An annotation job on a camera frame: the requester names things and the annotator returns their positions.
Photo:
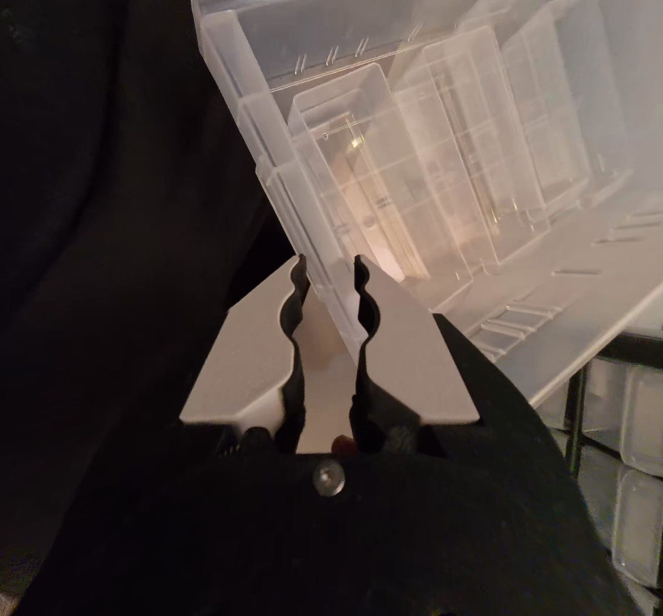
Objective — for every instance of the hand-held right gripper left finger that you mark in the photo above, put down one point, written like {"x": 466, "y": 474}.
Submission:
{"x": 238, "y": 367}

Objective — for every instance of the clear plastic bin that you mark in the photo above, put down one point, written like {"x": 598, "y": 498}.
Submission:
{"x": 570, "y": 290}

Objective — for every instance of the rows of small clear drawers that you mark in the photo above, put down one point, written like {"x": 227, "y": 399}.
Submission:
{"x": 637, "y": 419}

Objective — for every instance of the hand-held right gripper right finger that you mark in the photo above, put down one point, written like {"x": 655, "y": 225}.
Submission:
{"x": 419, "y": 367}

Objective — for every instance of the black drawer cabinet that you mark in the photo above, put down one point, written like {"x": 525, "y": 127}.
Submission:
{"x": 575, "y": 419}

